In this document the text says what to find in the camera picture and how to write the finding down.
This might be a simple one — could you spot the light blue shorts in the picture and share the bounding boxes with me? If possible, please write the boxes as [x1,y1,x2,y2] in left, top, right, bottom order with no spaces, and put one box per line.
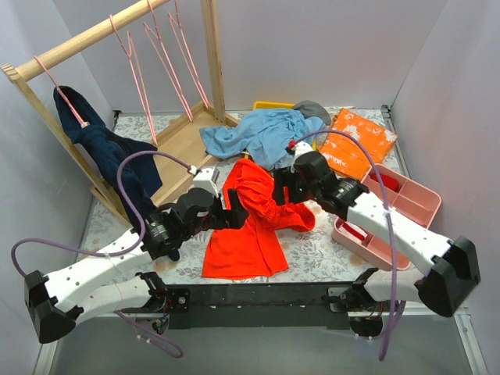
[200,109,325,170]

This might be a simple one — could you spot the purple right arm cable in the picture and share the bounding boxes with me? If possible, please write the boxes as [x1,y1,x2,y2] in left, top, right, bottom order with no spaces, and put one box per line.
[291,129,407,363]

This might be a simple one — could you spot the orange worn folded cloth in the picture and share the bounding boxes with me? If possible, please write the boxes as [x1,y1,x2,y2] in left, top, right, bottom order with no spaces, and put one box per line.
[318,108,398,180]

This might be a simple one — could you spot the orange mesh shorts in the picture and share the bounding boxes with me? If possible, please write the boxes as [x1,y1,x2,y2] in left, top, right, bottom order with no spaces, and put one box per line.
[202,159,316,280]

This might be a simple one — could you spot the grey garment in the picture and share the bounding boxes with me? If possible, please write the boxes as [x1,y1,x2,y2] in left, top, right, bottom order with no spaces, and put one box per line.
[292,100,332,126]

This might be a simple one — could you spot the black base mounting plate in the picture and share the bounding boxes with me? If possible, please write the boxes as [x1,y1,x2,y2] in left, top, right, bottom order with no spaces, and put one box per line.
[134,284,403,338]

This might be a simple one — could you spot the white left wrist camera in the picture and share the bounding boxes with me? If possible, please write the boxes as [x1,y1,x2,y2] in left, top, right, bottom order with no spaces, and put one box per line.
[192,166,220,196]

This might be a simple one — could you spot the pink hanger with navy garment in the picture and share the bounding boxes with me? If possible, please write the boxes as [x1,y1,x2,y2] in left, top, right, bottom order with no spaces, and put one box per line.
[34,55,89,128]

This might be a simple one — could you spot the navy blue garment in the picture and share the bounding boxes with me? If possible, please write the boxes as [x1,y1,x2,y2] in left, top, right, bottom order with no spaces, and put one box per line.
[53,86,163,219]

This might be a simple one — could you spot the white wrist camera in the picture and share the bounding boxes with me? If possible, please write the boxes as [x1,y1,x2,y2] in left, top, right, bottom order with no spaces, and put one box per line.
[286,141,313,156]
[192,166,220,196]

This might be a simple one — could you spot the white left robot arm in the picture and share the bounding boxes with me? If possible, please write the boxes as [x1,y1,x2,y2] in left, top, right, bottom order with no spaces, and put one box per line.
[24,187,248,344]

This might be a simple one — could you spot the red white cloth in organizer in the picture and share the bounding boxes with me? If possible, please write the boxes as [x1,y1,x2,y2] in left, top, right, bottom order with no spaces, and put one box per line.
[338,222,370,245]

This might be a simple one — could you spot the pink compartment organizer box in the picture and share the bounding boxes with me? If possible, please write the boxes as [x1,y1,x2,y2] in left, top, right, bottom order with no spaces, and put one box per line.
[332,164,441,271]

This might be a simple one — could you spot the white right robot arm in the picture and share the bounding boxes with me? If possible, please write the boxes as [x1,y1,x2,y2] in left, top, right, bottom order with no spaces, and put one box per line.
[273,151,480,317]

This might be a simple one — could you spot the yellow plastic tray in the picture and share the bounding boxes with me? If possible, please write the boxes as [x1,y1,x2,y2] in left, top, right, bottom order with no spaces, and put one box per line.
[252,101,295,110]

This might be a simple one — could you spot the wooden clothes rack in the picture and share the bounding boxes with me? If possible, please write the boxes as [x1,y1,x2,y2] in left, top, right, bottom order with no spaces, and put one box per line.
[0,0,248,227]

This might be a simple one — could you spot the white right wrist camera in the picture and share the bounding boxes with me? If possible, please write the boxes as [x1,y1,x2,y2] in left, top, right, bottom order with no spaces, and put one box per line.
[286,141,313,156]

